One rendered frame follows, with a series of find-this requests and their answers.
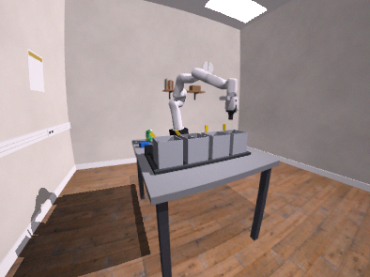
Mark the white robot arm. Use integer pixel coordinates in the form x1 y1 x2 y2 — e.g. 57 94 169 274
169 69 238 131

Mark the blue box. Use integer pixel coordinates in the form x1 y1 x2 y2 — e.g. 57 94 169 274
139 142 149 148

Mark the green drink can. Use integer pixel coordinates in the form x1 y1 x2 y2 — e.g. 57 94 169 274
146 130 152 142

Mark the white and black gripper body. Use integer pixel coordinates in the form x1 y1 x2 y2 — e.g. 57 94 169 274
225 97 239 111

